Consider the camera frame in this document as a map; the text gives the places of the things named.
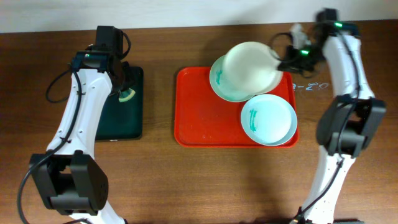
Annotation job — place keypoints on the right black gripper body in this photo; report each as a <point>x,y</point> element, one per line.
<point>288,64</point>

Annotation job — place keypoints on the black plastic tray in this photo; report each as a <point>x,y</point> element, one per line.
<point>123,120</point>

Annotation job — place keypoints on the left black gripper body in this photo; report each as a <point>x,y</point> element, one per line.
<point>127,82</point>

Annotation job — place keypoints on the red plastic tray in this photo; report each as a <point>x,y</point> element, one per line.
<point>204,120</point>

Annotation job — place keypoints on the mint green plate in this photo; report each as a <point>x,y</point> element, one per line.
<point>223,87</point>

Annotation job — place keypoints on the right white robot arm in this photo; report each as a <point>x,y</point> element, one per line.
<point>350,122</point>

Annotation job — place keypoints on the white plate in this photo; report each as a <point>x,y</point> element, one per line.
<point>251,67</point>

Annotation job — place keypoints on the green sponge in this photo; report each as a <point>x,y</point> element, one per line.
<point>126,95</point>

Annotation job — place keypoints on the light blue plate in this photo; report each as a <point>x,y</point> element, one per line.
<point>269,120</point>

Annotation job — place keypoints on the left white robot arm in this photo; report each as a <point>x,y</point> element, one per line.
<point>67,176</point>

